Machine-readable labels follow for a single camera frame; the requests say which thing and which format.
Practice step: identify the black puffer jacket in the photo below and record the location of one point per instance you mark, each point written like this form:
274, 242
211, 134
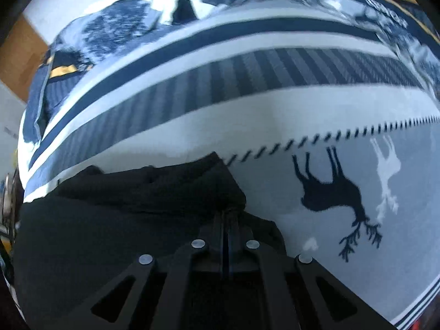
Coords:
94, 225

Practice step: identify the blue white patterned bed sheet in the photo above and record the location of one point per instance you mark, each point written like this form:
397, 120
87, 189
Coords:
326, 113

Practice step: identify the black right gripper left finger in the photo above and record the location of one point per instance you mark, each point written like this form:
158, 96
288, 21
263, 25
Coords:
161, 282

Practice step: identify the blue tree print duvet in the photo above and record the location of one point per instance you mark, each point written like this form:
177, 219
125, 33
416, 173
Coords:
107, 27

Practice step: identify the wooden door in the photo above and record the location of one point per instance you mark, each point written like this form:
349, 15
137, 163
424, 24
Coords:
21, 54

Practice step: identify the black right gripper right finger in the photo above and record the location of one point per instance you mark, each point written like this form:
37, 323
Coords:
293, 292

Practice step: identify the blue striped pillow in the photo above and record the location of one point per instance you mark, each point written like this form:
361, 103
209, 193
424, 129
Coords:
35, 120

